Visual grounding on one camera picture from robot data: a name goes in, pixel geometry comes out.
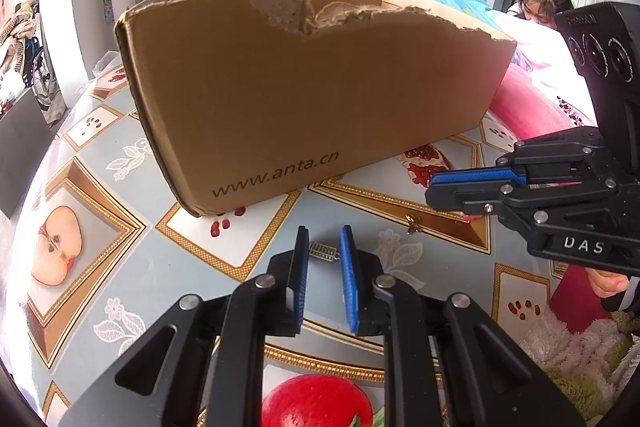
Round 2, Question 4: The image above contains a white plastic bag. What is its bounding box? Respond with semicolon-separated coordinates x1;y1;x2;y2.
92;49;123;80

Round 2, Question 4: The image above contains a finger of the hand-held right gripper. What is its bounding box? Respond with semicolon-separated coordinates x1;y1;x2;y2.
429;127;608;188
425;174;631;234

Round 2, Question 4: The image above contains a fruit print tablecloth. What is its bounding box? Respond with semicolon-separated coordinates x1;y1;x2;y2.
10;62;601;427

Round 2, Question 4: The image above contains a small abacus charm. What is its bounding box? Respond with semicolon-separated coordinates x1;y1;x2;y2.
308;243;342;264

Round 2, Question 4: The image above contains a grey cabinet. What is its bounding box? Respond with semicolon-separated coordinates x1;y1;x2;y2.
0;92;53;220

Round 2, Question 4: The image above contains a brown cardboard box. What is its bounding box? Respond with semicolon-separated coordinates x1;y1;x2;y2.
114;0;518;219

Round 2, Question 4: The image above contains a white and green fleece garment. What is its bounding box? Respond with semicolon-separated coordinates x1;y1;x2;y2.
520;307;640;418

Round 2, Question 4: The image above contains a pink blanket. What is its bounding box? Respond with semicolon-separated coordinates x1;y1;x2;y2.
487;7;613;323

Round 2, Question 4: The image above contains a wheelchair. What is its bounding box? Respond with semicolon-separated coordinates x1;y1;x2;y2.
25;34;63;110

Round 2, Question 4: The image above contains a person's right hand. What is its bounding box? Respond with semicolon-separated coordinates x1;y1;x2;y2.
585;264;631;299

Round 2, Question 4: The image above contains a pile of beige clothes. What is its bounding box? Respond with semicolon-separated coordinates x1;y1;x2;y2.
0;0;43;58

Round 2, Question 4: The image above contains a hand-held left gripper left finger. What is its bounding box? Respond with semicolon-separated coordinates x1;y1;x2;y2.
57;225;312;427

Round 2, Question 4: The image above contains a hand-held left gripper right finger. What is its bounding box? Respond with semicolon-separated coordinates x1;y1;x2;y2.
339;225;587;427

